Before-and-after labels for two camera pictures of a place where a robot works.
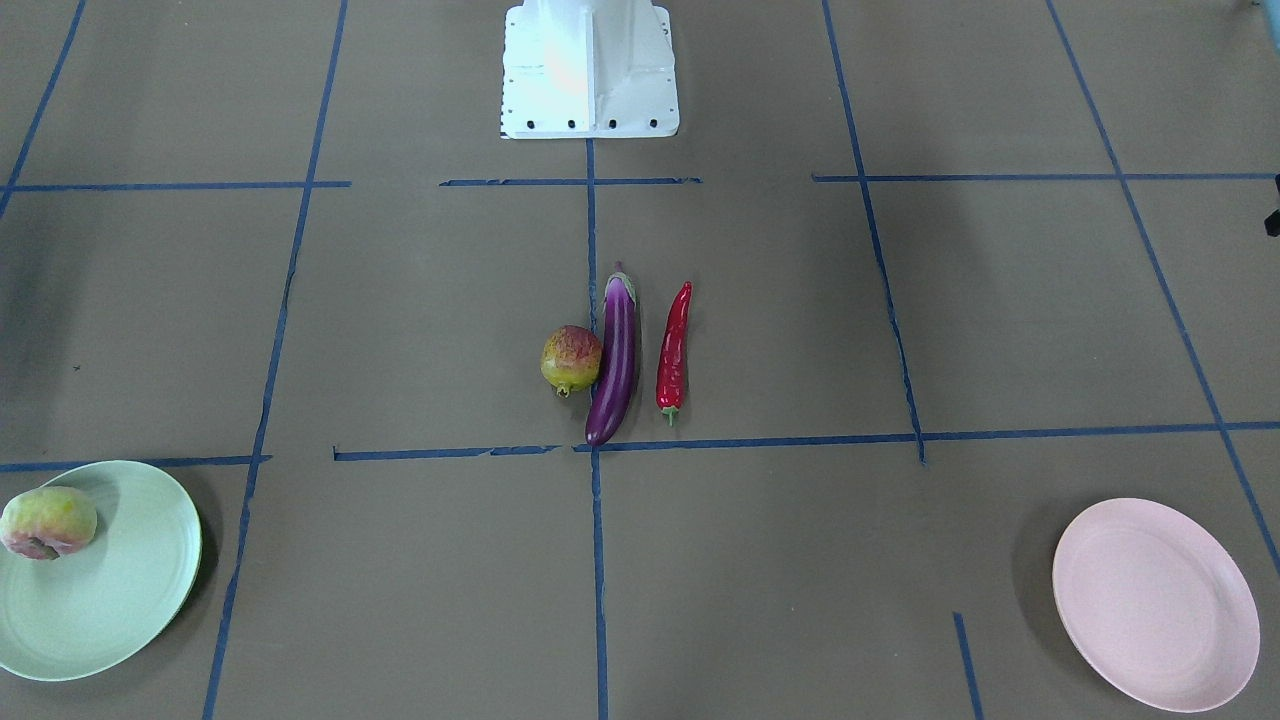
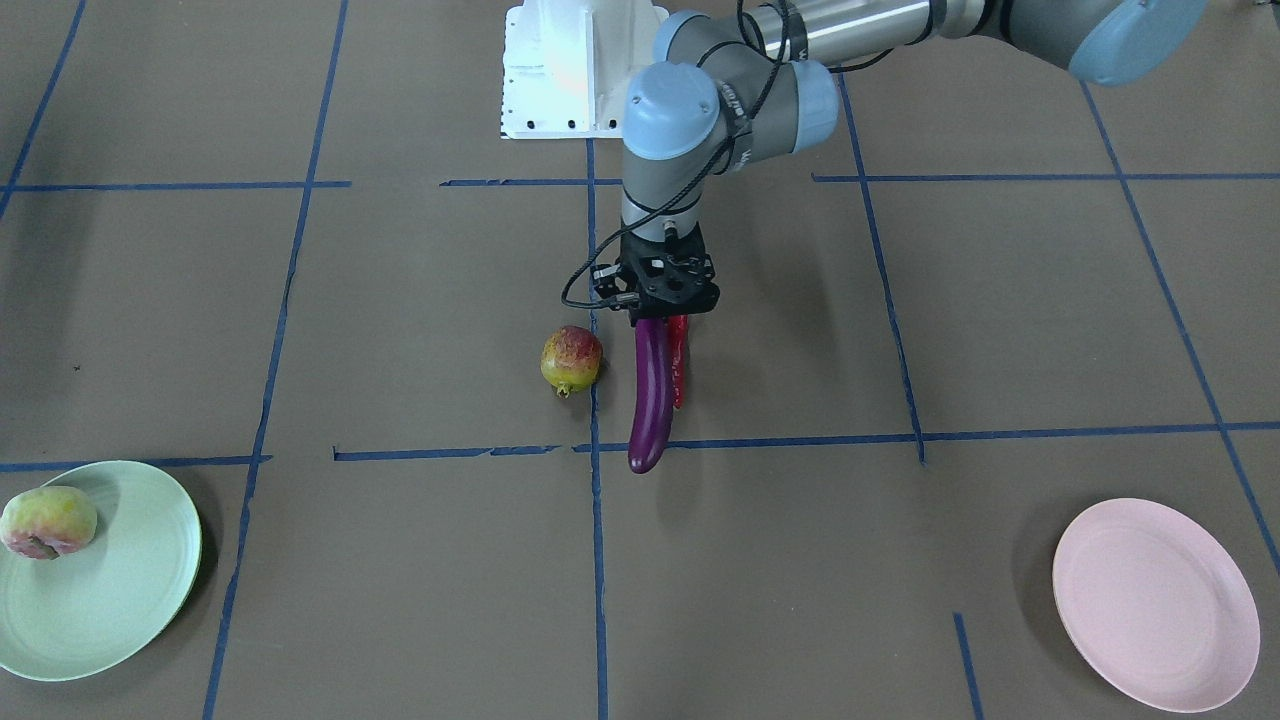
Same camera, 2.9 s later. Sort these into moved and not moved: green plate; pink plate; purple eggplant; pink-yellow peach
Moved: purple eggplant
Not moved: pink-yellow peach; green plate; pink plate
